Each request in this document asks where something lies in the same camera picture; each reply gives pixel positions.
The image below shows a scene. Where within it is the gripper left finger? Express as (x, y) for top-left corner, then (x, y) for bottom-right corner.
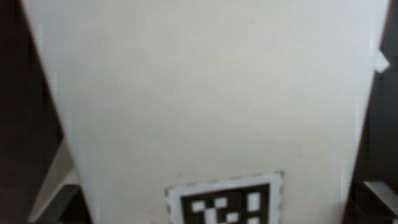
(35, 184), (93, 224)

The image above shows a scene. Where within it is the white cabinet body box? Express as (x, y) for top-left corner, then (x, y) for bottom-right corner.
(29, 142), (81, 224)

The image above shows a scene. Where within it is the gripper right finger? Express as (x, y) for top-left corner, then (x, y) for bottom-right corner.
(353, 181), (398, 224)

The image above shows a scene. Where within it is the small white cabinet top box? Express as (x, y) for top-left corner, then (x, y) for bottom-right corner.
(22, 0), (393, 224)

